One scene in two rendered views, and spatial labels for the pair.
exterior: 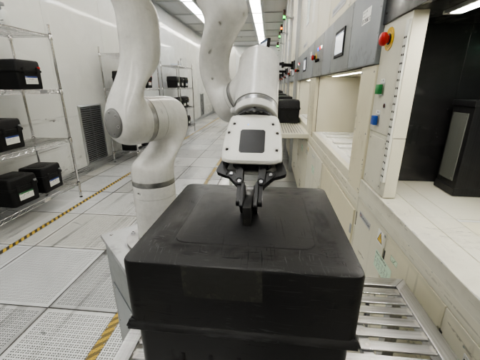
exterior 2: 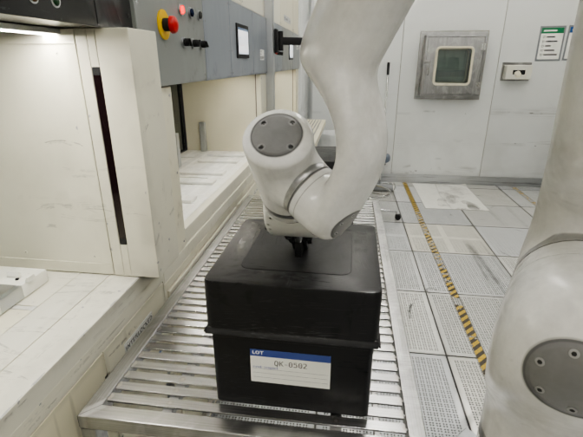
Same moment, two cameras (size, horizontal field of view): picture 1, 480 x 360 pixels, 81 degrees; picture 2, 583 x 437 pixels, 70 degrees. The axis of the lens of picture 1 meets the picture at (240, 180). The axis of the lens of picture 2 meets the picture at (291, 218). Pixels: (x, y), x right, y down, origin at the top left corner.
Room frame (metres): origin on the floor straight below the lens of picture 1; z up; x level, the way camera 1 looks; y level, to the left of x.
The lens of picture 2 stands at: (1.12, -0.01, 1.34)
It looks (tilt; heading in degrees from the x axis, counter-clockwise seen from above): 21 degrees down; 182
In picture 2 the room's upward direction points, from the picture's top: straight up
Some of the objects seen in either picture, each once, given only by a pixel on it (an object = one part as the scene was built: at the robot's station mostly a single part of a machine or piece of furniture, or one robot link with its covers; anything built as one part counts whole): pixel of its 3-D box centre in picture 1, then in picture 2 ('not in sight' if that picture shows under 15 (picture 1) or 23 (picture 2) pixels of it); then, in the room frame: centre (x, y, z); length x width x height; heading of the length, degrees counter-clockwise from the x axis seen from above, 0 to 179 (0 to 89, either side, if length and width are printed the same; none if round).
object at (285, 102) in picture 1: (288, 110); not in sight; (3.45, -0.58, 0.93); 0.30 x 0.28 x 0.26; 171
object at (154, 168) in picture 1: (158, 139); (561, 375); (0.80, 0.23, 1.07); 0.19 x 0.12 x 0.24; 148
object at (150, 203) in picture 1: (156, 211); not in sight; (0.77, 0.25, 0.85); 0.19 x 0.19 x 0.18
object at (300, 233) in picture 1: (248, 233); (300, 264); (0.41, -0.01, 0.98); 0.29 x 0.29 x 0.13; 83
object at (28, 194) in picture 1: (14, 188); not in sight; (2.42, 2.08, 0.31); 0.30 x 0.28 x 0.26; 170
